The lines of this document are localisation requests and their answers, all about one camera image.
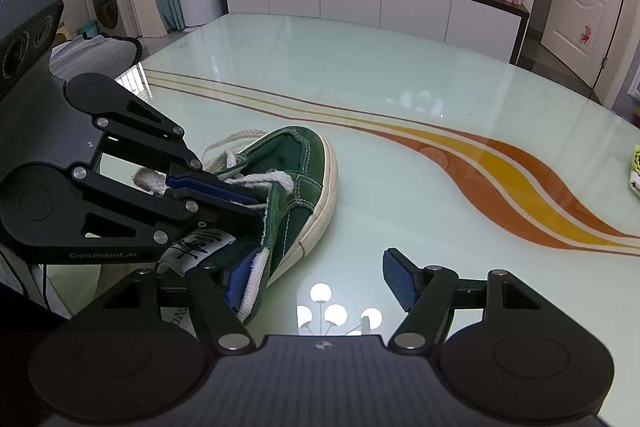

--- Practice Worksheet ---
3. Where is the white shoelace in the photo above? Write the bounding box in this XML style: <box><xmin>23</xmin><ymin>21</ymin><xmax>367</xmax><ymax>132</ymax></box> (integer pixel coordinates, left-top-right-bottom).
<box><xmin>132</xmin><ymin>129</ymin><xmax>295</xmax><ymax>209</ymax></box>

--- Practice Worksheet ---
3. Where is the green canvas sneaker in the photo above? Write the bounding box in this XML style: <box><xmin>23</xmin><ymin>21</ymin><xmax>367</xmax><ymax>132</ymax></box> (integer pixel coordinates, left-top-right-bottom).
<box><xmin>131</xmin><ymin>124</ymin><xmax>340</xmax><ymax>327</ymax></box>

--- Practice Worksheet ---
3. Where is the yellow white folded cloth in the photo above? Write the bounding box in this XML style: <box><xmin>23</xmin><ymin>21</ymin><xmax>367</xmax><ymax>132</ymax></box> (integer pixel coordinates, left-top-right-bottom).
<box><xmin>629</xmin><ymin>145</ymin><xmax>640</xmax><ymax>196</ymax></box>

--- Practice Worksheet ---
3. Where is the white TV cabinet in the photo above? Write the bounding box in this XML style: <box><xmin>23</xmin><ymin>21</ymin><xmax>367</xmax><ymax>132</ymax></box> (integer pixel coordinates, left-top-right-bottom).
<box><xmin>226</xmin><ymin>0</ymin><xmax>529</xmax><ymax>65</ymax></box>

